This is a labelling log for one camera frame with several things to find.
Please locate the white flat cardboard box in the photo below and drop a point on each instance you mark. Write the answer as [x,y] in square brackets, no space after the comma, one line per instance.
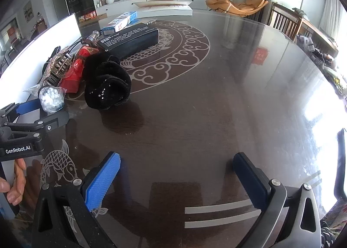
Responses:
[158,8]

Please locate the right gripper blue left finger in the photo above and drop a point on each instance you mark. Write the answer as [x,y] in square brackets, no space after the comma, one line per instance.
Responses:
[97,182]

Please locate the orange lounge chair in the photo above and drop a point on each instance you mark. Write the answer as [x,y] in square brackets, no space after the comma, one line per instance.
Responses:
[244,9]

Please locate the bag of cotton swabs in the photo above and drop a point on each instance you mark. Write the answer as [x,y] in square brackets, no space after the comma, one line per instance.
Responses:
[52,99]

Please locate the blue white ointment box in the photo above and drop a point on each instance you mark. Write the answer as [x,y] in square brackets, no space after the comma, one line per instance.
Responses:
[119,23]

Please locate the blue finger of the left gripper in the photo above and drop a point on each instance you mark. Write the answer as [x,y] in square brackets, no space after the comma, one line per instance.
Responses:
[28,106]

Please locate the black fuzzy hair scrunchie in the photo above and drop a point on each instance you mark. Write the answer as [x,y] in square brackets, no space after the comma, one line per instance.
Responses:
[107,84]

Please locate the small glass bottle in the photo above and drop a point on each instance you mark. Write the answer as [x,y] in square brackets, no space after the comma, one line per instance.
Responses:
[91,40]

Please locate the white storage box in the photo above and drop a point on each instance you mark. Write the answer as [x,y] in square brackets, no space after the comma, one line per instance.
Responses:
[26,69]

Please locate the white tv cabinet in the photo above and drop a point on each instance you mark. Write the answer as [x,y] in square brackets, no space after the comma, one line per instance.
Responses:
[122,6]

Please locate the black rectangular box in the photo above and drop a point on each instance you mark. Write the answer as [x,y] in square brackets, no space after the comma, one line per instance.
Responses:
[130,41]

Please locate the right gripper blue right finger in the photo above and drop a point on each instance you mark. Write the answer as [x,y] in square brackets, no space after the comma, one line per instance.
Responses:
[254,181]

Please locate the wooden dining chair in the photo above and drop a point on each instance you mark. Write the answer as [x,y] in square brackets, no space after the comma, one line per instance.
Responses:
[285,20]

